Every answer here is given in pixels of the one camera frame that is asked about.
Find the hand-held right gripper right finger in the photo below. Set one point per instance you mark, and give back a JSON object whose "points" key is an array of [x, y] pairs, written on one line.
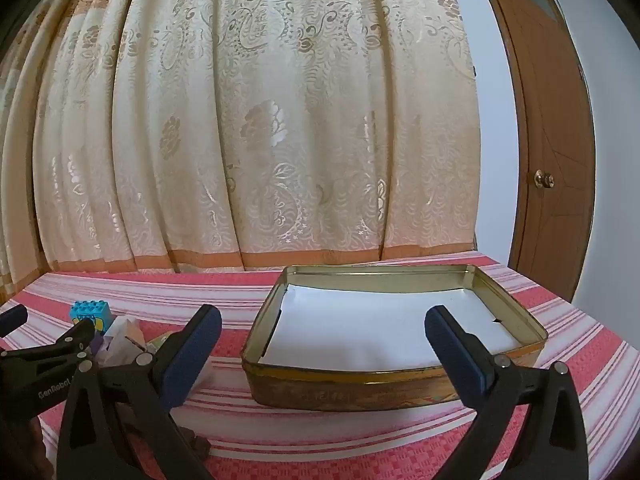
{"points": [[455, 357]]}

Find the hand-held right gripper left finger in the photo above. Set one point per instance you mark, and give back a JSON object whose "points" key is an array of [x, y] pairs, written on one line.
{"points": [[192, 357]]}

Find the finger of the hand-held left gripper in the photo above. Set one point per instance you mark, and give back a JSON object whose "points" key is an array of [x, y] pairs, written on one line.
{"points": [[80, 334], [12, 320]]}

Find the purple block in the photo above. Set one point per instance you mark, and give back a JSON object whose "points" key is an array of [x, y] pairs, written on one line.
{"points": [[97, 347]]}

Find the gold metal tin box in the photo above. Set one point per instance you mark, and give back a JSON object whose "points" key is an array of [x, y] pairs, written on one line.
{"points": [[350, 385]]}

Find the blue toy building block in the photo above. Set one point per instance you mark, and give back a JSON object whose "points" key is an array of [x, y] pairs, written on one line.
{"points": [[85, 312]]}

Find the small white box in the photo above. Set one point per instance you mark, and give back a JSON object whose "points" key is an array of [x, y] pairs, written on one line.
{"points": [[122, 342]]}

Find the pink striped cloth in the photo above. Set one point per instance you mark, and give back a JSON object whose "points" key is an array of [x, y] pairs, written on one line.
{"points": [[150, 300]]}

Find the white paper liner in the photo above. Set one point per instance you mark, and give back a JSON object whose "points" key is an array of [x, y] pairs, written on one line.
{"points": [[360, 330]]}

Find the brass door knob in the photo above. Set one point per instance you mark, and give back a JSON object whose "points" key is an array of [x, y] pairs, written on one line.
{"points": [[544, 179]]}

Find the cream floral curtain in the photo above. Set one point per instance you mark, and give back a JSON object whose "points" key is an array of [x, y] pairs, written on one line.
{"points": [[275, 135]]}

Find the brown wooden door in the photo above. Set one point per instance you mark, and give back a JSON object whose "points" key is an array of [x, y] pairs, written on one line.
{"points": [[550, 110]]}

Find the dark wall hook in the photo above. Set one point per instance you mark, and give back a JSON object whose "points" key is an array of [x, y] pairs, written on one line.
{"points": [[473, 70]]}

